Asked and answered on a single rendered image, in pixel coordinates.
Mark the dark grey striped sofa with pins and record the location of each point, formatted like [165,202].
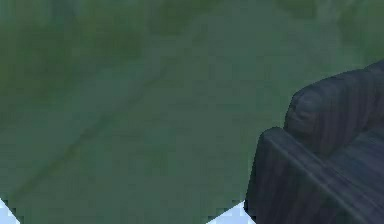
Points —
[320,160]

